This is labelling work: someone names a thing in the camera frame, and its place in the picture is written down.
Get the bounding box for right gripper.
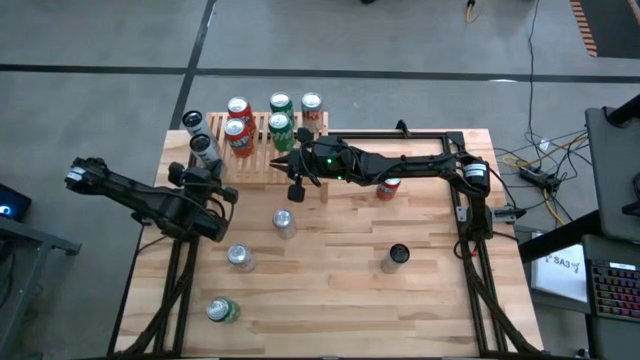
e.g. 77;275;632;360
269;127;354;204

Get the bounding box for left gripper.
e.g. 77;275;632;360
167;158;240;206

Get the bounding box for Celsius Arctic Vibe can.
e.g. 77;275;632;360
189;133;224;174
181;109;214;141

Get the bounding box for green Sprite can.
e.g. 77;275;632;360
269;91;296;121
205;296;242;324
267;112;297;153

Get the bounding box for orange Fanta can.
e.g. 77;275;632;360
227;96;257;132
223;117;255;159
375;177;403;202

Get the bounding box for silver Diet Coke can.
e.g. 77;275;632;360
271;208;298;241
226;243;257;274
300;91;324;134

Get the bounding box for wooden slatted shelf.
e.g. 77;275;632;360
205;110;331;205

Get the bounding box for Celsius Tropical Vibe can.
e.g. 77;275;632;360
379;243;411;275

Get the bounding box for black computer tower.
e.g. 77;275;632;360
0;182;32;224

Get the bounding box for black power strip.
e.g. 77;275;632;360
518;166;564;192

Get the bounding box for white SA3 sign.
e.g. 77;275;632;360
529;243;590;304

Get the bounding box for black floor mat orange stripes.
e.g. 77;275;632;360
569;0;640;59

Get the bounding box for black keyboard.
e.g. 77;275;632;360
588;259;640;322

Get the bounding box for black desk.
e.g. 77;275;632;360
517;209;640;360

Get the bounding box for black side bracket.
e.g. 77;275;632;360
490;206;527;222

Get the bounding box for black floor cable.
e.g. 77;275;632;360
525;0;542;151

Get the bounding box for floor cable tangle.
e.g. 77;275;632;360
492;127;591;229

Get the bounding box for black frame post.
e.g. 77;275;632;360
604;93;640;127

